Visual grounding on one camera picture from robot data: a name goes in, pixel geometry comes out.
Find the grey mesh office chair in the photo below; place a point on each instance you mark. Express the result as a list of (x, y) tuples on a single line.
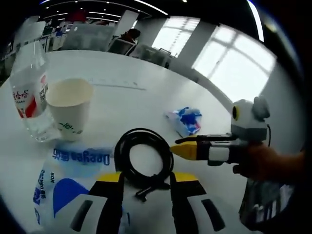
[(87, 37)]

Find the white office chair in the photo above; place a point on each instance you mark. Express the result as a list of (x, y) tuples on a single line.
[(122, 47)]

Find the white paper cup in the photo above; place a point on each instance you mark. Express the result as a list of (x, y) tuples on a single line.
[(70, 117)]

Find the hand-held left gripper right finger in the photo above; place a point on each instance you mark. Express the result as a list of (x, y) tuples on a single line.
[(185, 195)]

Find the person's right hand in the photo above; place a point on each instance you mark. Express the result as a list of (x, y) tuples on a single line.
[(260, 163)]

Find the clear plastic bottle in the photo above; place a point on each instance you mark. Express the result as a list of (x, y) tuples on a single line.
[(26, 97)]

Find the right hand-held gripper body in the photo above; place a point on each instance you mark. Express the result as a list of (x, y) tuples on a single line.
[(248, 122)]

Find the wide window with blinds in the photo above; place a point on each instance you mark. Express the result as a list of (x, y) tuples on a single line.
[(234, 61)]

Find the narrow window with blinds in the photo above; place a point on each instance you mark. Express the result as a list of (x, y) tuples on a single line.
[(174, 34)]

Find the straight ceiling light strip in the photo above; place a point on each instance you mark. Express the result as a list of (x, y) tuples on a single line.
[(257, 19)]

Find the large blue white wipes packet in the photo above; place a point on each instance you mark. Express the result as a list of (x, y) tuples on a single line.
[(65, 185)]

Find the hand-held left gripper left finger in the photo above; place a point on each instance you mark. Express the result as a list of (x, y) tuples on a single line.
[(109, 195)]

